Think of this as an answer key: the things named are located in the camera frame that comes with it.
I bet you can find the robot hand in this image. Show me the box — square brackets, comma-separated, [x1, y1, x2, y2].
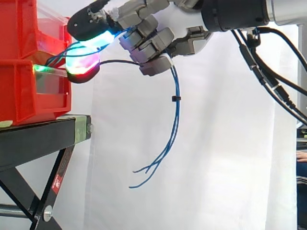
[65, 0, 214, 84]

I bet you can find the thin black cable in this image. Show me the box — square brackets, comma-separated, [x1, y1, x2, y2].
[98, 59, 142, 67]
[230, 28, 307, 127]
[256, 25, 307, 96]

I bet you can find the blue cable bundle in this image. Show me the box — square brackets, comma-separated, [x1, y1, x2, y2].
[45, 30, 181, 189]

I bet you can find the person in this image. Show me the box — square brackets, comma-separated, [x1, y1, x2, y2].
[295, 150, 307, 230]

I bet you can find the black stand with green tape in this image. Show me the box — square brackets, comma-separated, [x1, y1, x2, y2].
[0, 114, 93, 230]

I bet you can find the red plastic bin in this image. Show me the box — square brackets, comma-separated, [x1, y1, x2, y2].
[0, 0, 71, 61]
[0, 58, 73, 127]

